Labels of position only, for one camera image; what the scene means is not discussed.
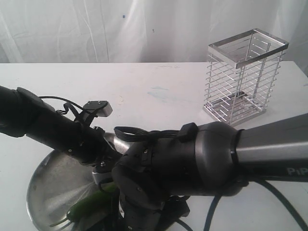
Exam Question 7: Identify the round steel plate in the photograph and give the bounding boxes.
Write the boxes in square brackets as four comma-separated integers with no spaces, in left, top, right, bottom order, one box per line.
[26,132,135,231]

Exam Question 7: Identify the chrome wire utensil holder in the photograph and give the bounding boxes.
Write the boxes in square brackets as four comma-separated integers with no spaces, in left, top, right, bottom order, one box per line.
[203,28,289,126]

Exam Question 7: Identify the white backdrop curtain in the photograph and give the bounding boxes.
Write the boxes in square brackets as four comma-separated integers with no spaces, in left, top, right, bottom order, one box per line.
[0,0,308,63]

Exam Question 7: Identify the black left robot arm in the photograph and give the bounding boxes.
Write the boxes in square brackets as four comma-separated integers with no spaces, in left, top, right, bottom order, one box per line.
[0,87,121,166]

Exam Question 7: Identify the green cucumber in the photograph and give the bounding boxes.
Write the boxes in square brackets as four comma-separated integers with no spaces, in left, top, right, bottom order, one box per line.
[50,183,117,227]

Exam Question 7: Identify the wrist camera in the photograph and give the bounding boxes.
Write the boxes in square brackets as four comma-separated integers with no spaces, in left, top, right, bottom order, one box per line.
[83,101,113,117]
[92,162,114,185]

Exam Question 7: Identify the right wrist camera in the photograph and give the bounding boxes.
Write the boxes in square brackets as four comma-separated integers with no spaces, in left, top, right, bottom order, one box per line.
[92,162,114,185]

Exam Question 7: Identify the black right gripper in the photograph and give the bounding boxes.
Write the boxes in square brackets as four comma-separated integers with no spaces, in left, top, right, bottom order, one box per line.
[167,195,190,231]

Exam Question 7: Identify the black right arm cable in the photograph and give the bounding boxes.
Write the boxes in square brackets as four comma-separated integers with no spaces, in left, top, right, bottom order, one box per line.
[113,122,308,231]

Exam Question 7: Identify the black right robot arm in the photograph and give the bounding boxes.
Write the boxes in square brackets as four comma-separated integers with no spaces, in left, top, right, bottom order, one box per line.
[112,114,308,231]

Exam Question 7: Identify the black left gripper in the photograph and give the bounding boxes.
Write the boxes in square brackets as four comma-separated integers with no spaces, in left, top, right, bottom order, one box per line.
[69,127,120,166]

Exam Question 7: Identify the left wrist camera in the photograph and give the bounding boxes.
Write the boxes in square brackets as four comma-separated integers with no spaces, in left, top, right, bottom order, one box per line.
[83,101,113,117]

